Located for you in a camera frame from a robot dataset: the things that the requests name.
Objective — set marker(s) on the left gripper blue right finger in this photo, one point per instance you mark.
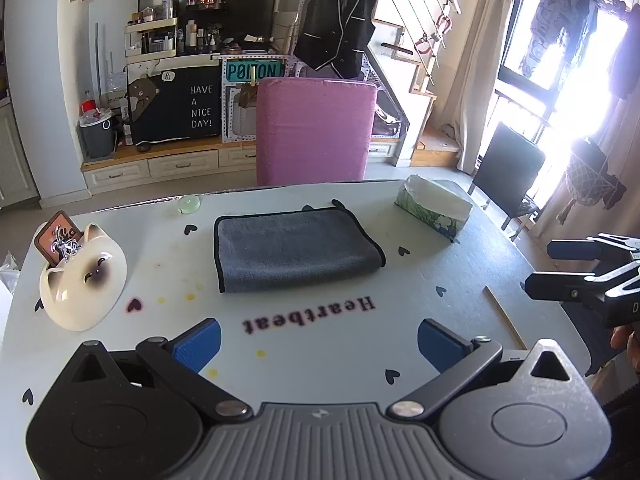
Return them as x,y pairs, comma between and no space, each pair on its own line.
459,362

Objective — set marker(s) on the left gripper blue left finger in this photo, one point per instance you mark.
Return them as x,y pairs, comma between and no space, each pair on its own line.
177,364

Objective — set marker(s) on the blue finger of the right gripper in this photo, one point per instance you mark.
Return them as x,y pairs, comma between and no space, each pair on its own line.
580,288
575,250

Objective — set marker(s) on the purple and grey towel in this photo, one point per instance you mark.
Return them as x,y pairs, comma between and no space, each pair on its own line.
307,247

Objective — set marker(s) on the person's right hand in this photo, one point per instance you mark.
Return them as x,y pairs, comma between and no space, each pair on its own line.
624,337

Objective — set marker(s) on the wooden stick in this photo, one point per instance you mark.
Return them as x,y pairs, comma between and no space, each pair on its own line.
506,318

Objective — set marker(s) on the black side chair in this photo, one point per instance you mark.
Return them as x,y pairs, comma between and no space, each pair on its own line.
507,171

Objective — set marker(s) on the white cat ceramic holder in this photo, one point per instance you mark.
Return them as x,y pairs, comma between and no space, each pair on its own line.
79,292

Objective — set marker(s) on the green tissue pack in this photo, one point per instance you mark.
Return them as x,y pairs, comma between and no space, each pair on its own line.
433,204

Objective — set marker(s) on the small green round dish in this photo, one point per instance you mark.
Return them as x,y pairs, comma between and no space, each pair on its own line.
189,204

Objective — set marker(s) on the brown card in holder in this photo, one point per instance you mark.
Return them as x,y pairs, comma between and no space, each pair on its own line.
58,239

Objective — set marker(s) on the low white drawer bench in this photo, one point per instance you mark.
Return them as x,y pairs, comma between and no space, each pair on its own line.
207,157

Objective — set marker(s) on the grey trash bin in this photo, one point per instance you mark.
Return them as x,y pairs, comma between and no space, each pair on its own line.
96,130

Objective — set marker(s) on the black have a nice day cabinet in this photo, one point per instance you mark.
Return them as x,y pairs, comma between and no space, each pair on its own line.
179,104

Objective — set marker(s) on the pink chair back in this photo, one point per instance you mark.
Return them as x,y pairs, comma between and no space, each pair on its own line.
312,130

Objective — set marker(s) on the teal poison sign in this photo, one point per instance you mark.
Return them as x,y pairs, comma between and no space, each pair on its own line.
240,71

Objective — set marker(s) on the cream tiered shelf rack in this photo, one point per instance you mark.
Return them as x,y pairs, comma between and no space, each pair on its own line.
151,41

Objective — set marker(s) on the black vest on hanger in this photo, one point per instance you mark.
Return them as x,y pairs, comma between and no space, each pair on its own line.
336,34

